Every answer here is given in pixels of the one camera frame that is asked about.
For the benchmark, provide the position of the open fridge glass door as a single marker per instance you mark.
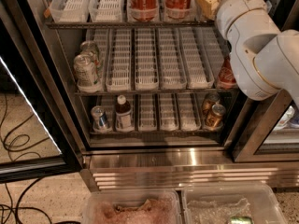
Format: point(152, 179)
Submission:
point(38, 138)

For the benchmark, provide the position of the clear bin with pink wrap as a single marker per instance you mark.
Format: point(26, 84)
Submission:
point(135, 206)

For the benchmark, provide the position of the brown drink bottle white cap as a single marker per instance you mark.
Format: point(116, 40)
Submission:
point(123, 113)

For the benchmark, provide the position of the red cola can middle shelf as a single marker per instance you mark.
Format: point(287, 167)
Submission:
point(226, 77)

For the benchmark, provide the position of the stainless fridge base grille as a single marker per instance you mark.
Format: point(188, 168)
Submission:
point(177, 168)

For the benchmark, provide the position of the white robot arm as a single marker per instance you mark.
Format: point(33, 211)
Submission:
point(264, 60)

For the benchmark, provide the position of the blue silver energy can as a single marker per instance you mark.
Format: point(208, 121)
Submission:
point(100, 121)

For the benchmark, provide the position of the red cola can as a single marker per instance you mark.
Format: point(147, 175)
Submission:
point(177, 9)
point(143, 10)

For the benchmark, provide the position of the gold can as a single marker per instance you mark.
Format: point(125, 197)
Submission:
point(210, 99)
point(215, 116)

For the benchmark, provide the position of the bottom wire shelf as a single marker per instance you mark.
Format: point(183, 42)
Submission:
point(177, 132)

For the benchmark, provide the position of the white soda can front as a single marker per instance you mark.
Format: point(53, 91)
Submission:
point(87, 74)

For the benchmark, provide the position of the wire shelf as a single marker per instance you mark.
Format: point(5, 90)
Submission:
point(177, 132)
point(109, 25)
point(100, 93)

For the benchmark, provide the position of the top wire shelf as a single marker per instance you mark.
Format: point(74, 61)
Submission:
point(109, 25)

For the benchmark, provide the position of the white tray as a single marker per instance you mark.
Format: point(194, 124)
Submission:
point(69, 10)
point(106, 10)

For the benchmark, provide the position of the gold can rear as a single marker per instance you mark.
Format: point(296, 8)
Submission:
point(210, 99)

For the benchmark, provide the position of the red cola can left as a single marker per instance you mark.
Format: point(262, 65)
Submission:
point(143, 10)

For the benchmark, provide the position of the clear bin with bubble wrap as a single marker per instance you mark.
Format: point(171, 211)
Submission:
point(216, 203)

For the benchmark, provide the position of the white soda can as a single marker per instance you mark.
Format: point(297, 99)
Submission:
point(87, 74)
point(90, 47)

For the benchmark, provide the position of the green can in bin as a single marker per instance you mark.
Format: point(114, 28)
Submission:
point(241, 220)

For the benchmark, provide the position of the red cola can right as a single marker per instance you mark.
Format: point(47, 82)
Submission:
point(177, 9)

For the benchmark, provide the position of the middle wire shelf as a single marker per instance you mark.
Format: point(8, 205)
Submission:
point(100, 93)

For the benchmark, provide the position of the gold can front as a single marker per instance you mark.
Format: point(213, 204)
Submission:
point(215, 116)

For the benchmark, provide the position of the white tray top far left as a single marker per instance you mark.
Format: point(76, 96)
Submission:
point(69, 10)

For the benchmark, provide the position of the white soda can rear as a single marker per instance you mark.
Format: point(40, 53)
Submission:
point(90, 47)

